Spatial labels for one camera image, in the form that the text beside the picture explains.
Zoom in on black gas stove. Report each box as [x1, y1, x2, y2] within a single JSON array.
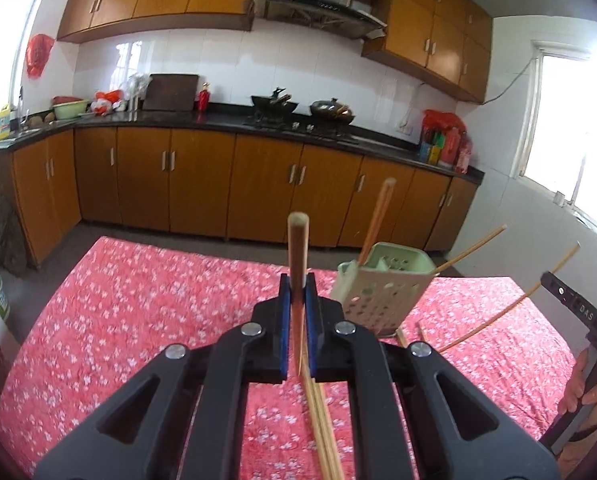
[[242, 112, 360, 140]]

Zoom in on thin bamboo chopstick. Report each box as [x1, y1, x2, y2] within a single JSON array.
[[437, 244, 581, 352], [435, 225, 508, 273]]

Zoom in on red floral tablecloth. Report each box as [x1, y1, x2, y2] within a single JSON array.
[[0, 235, 579, 480]]

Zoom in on dark sack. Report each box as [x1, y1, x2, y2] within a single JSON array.
[[0, 194, 30, 277]]

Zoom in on wooden base cabinets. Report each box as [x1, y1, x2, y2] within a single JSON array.
[[0, 127, 481, 267]]

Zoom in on window beside sink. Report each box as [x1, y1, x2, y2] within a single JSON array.
[[0, 0, 55, 113]]

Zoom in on black wok with lid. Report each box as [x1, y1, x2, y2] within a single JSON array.
[[309, 98, 357, 124]]

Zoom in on black kitchen countertop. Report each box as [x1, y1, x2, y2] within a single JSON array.
[[0, 102, 485, 184]]

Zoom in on black wok with handle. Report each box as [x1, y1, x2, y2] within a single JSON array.
[[251, 87, 299, 119]]

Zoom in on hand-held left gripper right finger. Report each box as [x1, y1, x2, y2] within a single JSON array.
[[303, 274, 561, 480]]

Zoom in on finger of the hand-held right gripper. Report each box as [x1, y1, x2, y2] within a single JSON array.
[[539, 270, 597, 333]]

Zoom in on group of condiment bottles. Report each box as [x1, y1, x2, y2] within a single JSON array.
[[419, 108, 474, 174]]

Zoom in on reddish wooden chopstick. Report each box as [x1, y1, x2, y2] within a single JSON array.
[[359, 177, 396, 266]]

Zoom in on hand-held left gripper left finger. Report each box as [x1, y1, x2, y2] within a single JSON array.
[[35, 274, 293, 480]]

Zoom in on hanging red plastic bag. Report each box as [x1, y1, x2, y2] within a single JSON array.
[[25, 33, 56, 80]]

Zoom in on person's right hand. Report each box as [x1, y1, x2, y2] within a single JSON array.
[[558, 347, 597, 468]]

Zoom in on green perforated utensil holder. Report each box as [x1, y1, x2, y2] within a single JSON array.
[[329, 242, 436, 338]]

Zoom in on clear plastic bag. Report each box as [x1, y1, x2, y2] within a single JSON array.
[[123, 73, 150, 111]]

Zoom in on green plastic basin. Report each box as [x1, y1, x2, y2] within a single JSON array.
[[52, 99, 90, 121]]

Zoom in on small red plastic bag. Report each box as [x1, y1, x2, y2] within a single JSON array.
[[90, 89, 124, 117]]

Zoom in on window with white frame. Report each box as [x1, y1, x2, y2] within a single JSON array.
[[515, 39, 597, 243]]

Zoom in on steel range hood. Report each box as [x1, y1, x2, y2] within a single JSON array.
[[252, 0, 389, 41]]

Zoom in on tall wooden wall cabinets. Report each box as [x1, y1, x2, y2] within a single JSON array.
[[361, 0, 494, 105]]

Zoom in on dark wooden cutting board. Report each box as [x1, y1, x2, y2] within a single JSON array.
[[143, 73, 200, 112]]

